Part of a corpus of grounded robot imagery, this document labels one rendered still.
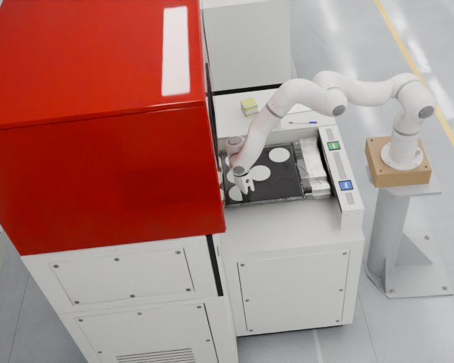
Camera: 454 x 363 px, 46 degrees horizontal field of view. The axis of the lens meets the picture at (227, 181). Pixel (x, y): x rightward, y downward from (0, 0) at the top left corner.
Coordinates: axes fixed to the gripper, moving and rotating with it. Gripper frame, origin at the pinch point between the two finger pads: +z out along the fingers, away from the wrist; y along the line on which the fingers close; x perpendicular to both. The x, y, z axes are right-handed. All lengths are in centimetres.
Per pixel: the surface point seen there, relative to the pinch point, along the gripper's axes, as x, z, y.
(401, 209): -71, 34, -24
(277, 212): -10.6, 11.2, -7.3
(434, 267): -97, 95, -27
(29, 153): 75, -76, -20
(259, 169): -15.6, 0.3, 13.0
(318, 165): -40.9, 4.0, 0.3
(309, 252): -11.1, 19.1, -30.1
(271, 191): -12.3, 2.4, -1.9
